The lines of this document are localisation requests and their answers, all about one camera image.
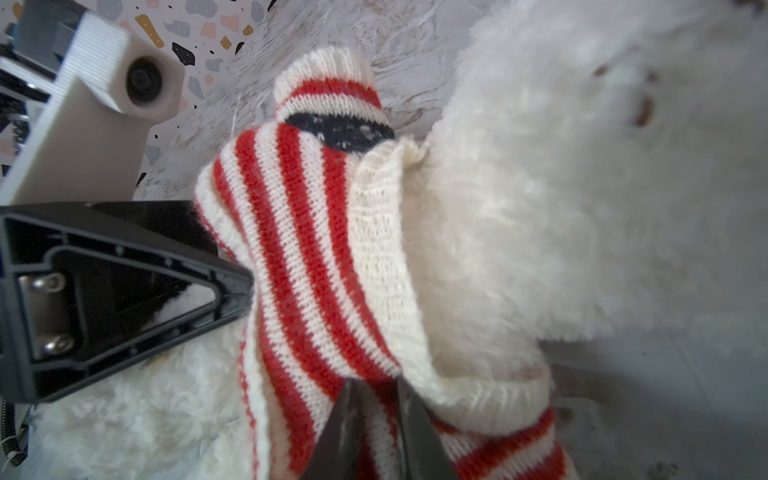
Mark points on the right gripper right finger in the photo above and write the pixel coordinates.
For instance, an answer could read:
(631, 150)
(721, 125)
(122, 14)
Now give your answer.
(422, 456)

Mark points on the white plush teddy bear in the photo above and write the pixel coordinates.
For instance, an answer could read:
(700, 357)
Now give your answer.
(593, 198)

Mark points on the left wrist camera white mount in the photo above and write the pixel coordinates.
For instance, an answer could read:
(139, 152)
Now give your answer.
(106, 89)

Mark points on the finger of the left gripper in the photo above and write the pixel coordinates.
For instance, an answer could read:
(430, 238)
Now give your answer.
(90, 289)

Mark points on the red white striped sweater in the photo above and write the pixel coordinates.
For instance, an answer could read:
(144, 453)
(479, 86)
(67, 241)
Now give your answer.
(310, 204)

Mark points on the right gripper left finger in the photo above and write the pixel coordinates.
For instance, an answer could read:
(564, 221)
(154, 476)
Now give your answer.
(337, 451)

